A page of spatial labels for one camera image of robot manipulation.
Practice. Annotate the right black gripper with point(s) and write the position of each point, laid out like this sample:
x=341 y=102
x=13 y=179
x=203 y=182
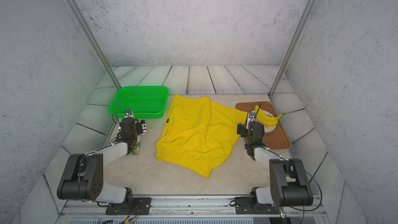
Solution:
x=244 y=127

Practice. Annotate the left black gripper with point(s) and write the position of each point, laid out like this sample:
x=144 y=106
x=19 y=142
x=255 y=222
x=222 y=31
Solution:
x=140 y=126

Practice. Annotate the yellow shorts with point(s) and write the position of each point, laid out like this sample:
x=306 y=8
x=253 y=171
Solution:
x=198 y=134

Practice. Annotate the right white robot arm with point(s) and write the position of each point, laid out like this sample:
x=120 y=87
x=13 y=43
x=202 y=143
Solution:
x=288 y=182

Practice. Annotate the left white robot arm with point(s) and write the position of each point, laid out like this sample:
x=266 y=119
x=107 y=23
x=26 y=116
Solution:
x=83 y=176

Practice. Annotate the white patterned plate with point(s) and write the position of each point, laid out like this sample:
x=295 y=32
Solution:
x=268 y=129

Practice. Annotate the yellow banana bunch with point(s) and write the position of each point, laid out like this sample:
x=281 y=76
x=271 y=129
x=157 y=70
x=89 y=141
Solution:
x=265 y=119

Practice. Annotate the green snack packet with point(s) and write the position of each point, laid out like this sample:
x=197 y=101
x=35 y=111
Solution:
x=136 y=148

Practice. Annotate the green plastic basket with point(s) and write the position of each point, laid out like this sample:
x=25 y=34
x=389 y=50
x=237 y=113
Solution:
x=145 y=102

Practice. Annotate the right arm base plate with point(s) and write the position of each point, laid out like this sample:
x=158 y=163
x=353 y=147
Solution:
x=247 y=206

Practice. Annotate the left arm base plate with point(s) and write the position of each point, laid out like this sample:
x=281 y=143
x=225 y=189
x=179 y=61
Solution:
x=131 y=206

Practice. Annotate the aluminium front rail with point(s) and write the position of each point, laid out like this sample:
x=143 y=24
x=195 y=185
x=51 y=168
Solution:
x=207 y=209

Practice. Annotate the right aluminium frame post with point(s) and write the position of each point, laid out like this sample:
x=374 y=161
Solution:
x=293 y=44

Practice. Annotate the aluminium frame post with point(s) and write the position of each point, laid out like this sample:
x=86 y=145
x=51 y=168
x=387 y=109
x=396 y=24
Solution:
x=75 y=10
x=293 y=44

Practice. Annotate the left aluminium frame post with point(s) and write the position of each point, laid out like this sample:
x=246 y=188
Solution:
x=75 y=10

